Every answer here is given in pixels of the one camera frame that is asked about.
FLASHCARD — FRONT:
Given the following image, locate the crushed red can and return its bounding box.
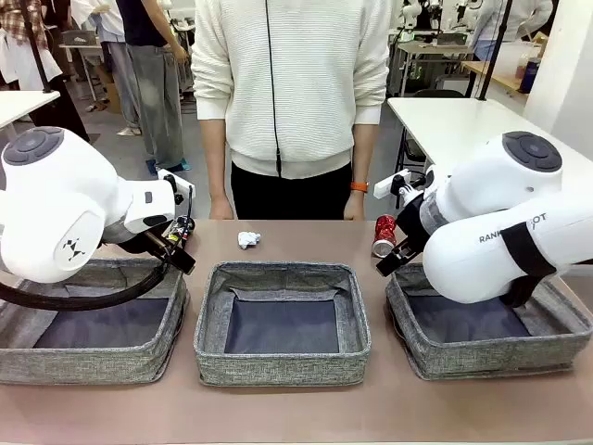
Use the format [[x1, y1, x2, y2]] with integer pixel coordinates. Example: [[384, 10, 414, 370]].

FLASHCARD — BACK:
[[372, 214, 400, 258]]

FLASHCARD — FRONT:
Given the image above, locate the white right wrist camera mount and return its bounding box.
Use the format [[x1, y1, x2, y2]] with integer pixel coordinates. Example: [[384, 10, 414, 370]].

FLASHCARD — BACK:
[[372, 169, 413, 201]]

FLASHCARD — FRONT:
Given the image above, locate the person's right forearm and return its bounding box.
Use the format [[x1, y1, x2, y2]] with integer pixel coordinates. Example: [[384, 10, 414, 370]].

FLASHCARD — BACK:
[[198, 118, 231, 205]]

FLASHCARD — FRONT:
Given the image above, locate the black stand pole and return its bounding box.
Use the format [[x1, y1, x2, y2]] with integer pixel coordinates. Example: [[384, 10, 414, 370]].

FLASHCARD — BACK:
[[20, 0, 57, 95], [476, 0, 513, 102]]

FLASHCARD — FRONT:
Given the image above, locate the person in white sweater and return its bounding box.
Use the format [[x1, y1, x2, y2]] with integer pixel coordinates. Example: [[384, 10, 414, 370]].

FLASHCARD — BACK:
[[190, 0, 393, 222]]

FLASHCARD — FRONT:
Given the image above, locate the person's left hand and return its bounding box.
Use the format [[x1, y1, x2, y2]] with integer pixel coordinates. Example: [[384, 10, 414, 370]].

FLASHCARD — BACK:
[[343, 189, 367, 222]]

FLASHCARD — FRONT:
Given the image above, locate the brown cardboard box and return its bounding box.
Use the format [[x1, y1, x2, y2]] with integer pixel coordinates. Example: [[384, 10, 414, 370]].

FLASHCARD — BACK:
[[95, 64, 124, 115]]

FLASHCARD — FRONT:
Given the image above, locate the grey fabric basket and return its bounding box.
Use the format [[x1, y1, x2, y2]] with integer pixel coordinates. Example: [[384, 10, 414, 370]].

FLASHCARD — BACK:
[[193, 261, 372, 388], [0, 257, 191, 386], [385, 261, 593, 382]]

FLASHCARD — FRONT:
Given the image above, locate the thin black hanging cable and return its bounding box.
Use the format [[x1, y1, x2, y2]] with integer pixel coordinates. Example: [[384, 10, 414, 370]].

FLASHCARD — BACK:
[[265, 0, 284, 178]]

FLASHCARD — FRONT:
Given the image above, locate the bystander in pale blue top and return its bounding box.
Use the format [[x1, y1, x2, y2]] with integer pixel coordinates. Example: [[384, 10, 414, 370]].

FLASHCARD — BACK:
[[472, 0, 555, 62]]

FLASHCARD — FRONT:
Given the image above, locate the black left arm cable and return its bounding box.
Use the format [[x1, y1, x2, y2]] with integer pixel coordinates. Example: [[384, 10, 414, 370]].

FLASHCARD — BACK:
[[0, 259, 183, 312]]

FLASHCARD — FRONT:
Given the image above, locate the person's left forearm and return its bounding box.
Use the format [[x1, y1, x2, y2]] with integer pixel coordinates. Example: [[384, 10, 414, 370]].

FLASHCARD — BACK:
[[349, 122, 382, 184]]

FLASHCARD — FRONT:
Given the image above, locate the blue floor mat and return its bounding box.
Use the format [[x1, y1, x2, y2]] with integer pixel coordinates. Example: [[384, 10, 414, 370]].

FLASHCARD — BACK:
[[145, 157, 192, 175]]

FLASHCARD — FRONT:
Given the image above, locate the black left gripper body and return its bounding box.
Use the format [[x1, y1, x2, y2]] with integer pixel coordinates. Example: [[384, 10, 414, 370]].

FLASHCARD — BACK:
[[144, 225, 180, 261]]

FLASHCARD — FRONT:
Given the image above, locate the bystander in grey jeans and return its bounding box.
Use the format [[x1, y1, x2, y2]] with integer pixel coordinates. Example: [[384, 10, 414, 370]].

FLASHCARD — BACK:
[[115, 0, 191, 172]]

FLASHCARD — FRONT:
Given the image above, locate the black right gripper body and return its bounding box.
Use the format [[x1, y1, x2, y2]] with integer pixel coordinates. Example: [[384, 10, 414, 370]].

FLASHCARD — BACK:
[[397, 197, 432, 254]]

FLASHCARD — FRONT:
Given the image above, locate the bystander in plaid shirt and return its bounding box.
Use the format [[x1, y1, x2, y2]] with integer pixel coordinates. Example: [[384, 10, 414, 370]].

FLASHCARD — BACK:
[[0, 0, 92, 145]]

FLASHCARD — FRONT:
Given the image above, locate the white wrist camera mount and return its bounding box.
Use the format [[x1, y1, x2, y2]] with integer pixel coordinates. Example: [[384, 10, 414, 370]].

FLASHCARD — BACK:
[[157, 169, 196, 205], [372, 169, 413, 201]]

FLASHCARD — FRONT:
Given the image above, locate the wooden top table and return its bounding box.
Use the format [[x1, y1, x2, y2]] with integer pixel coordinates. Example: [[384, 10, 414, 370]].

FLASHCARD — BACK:
[[462, 59, 529, 99]]

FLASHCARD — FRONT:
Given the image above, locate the dark blue bottle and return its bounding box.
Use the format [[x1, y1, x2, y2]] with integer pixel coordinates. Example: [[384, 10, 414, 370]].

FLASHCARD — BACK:
[[518, 55, 541, 95]]

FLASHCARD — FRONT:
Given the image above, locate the person's right hand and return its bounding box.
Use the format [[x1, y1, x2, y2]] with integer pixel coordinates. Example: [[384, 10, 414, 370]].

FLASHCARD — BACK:
[[208, 198, 234, 221]]

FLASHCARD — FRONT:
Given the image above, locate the crushed black can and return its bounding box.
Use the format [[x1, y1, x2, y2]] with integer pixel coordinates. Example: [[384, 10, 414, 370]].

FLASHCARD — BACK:
[[169, 215, 196, 243]]

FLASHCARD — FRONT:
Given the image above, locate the white table with legs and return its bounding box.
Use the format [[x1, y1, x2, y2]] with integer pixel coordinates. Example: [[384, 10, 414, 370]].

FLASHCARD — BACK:
[[0, 90, 61, 134]]

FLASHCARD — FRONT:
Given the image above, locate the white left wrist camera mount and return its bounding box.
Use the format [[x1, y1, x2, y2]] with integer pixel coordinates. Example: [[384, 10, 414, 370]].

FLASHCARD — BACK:
[[157, 169, 196, 205]]

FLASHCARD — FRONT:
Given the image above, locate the large white table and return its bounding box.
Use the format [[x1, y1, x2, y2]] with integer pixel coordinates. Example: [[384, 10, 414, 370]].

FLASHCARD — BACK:
[[386, 95, 593, 186]]

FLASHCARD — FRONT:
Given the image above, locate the white paper ball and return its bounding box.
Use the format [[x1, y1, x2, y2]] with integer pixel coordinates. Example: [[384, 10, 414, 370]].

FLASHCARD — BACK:
[[237, 230, 263, 251]]

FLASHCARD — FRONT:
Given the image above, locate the bystander in light shirt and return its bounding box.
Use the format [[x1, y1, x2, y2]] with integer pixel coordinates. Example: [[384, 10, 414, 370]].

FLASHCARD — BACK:
[[71, 0, 143, 136]]

